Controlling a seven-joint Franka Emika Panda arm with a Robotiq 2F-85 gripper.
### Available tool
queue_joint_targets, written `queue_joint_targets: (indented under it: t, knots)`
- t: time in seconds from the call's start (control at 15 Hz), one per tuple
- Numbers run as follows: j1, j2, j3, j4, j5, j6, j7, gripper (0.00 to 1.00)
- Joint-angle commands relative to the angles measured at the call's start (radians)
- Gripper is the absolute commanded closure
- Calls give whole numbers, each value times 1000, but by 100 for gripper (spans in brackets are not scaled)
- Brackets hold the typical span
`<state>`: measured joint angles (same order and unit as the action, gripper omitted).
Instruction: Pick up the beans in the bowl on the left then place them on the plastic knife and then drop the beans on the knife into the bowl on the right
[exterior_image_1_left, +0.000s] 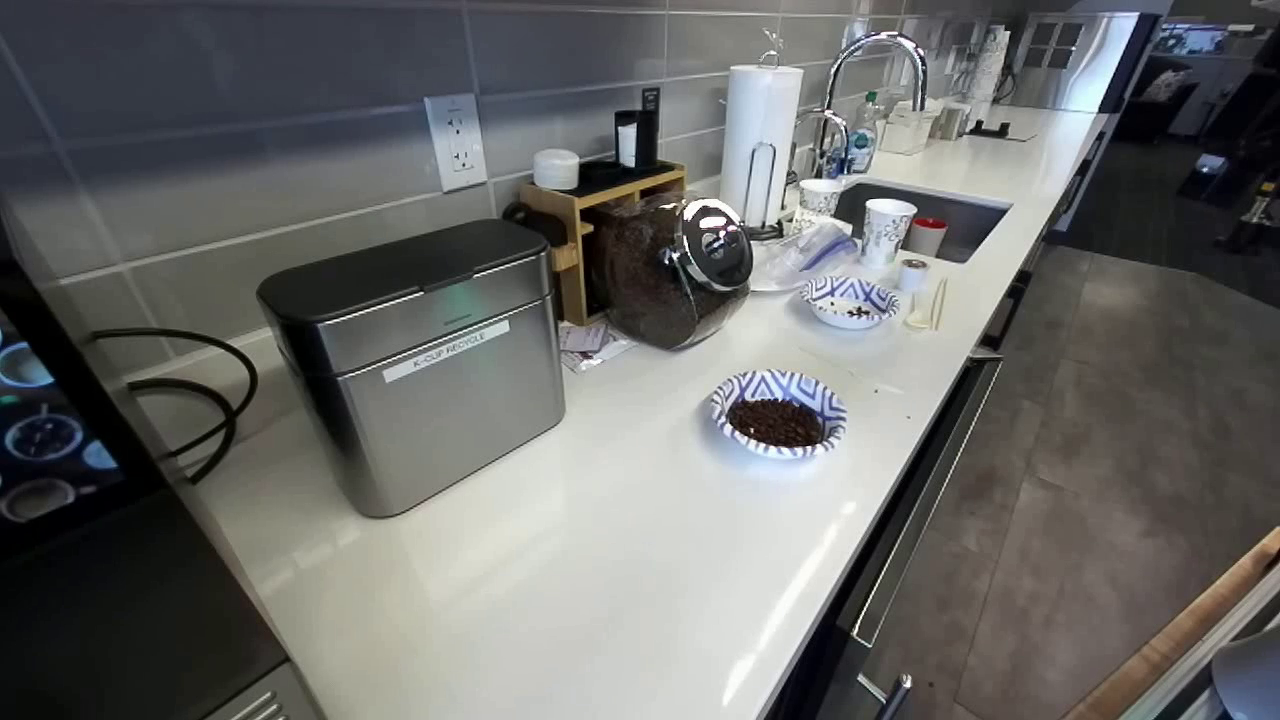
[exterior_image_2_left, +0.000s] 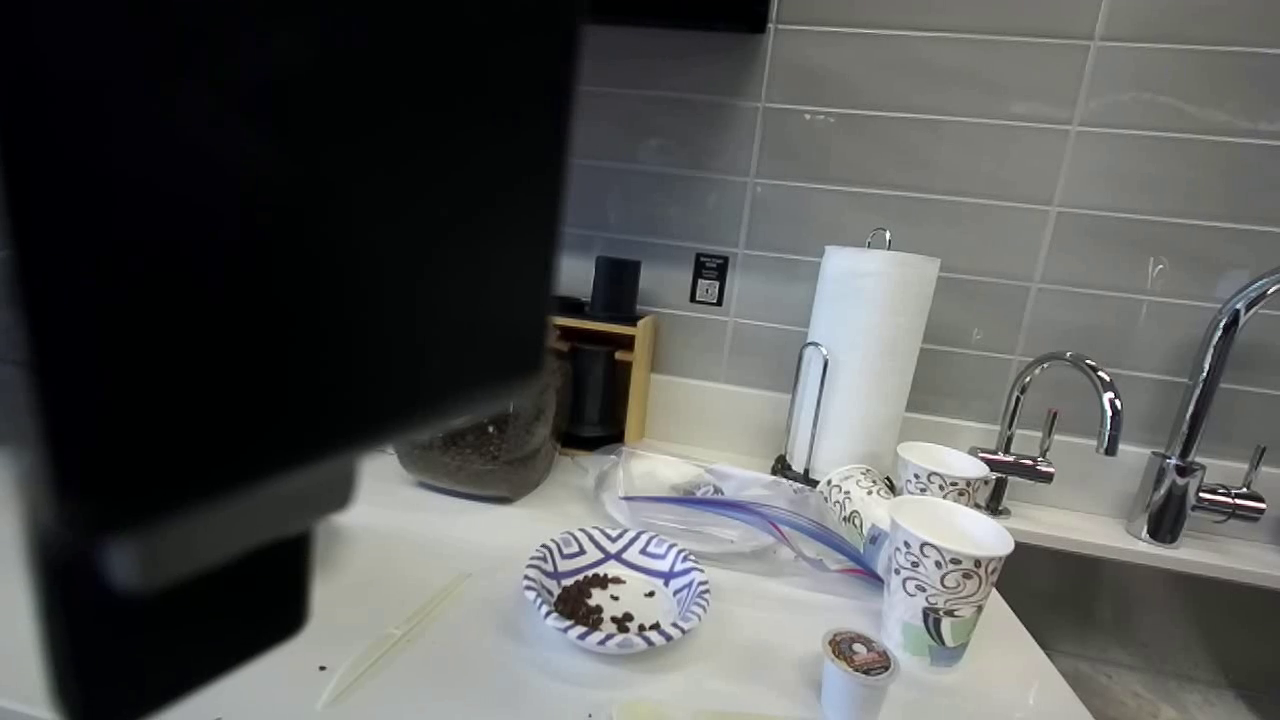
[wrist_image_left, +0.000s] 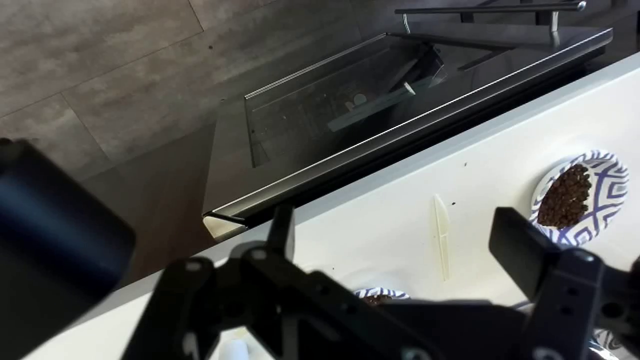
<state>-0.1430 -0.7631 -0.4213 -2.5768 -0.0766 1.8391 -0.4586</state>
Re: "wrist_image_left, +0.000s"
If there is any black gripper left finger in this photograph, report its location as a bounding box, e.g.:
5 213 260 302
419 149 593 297
123 205 428 360

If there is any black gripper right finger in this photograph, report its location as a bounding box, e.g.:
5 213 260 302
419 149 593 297
489 206 640 360

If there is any large coffee bean pile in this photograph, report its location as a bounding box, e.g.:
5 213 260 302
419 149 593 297
537 162 596 230

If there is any white plastic knife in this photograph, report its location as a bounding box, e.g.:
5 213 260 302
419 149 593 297
430 193 454 279

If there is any long steel handle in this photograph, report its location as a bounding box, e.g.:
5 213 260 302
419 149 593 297
202 26 617 226

